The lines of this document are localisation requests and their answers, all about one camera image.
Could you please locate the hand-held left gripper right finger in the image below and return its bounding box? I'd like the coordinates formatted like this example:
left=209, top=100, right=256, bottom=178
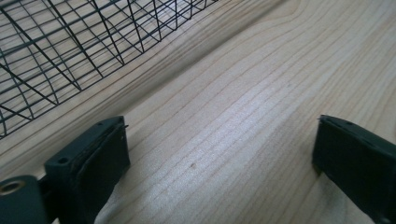
left=312, top=114, right=396, bottom=224

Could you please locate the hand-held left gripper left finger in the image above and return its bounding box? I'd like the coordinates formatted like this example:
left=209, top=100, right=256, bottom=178
left=44, top=116, right=132, bottom=224

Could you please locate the black wire basket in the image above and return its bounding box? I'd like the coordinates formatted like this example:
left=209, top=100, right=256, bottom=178
left=0, top=0, right=219, bottom=140

